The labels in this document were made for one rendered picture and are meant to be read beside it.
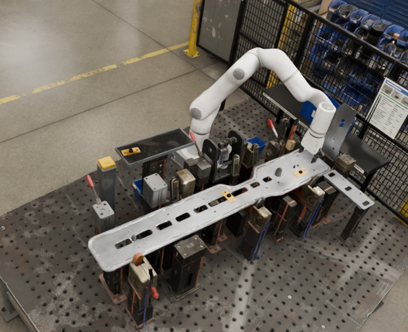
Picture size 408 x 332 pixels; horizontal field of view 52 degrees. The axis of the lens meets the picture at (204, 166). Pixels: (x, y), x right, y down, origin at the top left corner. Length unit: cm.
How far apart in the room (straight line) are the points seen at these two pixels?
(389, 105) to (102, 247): 171
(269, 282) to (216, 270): 27
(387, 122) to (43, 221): 196
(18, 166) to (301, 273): 241
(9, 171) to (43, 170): 26
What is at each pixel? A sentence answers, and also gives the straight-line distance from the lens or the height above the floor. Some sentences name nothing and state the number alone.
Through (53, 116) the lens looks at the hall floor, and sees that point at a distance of 419.
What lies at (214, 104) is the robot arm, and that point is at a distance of 229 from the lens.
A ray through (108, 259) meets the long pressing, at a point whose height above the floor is 100.
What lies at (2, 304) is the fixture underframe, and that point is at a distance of 293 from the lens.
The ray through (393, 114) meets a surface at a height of 128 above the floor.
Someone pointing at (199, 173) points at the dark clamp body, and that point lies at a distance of 212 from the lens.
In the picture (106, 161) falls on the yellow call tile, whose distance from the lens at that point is 196.
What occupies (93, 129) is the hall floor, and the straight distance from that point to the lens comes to 402.
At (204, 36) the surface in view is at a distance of 515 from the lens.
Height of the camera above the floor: 248
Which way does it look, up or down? 42 degrees down
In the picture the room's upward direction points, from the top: 11 degrees clockwise
